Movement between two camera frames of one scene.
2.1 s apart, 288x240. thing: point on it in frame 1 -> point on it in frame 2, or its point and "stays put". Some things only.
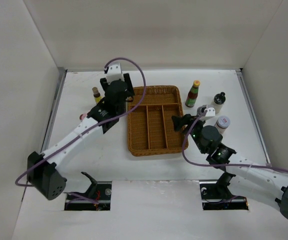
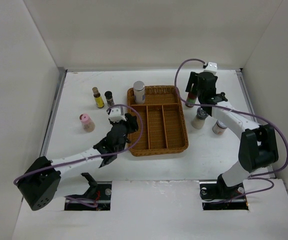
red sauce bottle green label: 192,95 stays put
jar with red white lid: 222,123 stays put
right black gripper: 179,121 -> 193,79
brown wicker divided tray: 151,130 stays put
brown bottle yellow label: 96,94 stays put
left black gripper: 130,93 -> 130,122
